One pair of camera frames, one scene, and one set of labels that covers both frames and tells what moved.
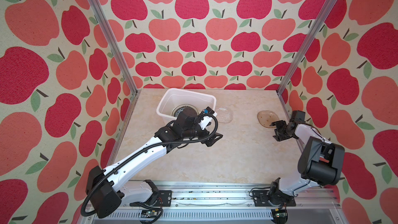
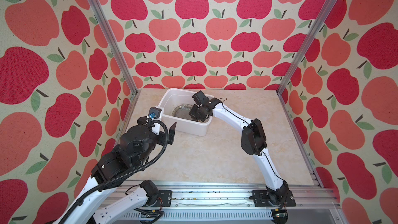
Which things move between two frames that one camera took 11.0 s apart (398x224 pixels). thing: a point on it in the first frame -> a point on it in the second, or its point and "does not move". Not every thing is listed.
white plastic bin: [168, 98] does not move
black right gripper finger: [281, 134] -> [202, 117]
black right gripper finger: [280, 125] -> [194, 111]
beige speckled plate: [266, 117] -> [182, 111]
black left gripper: [210, 141] -> [172, 134]
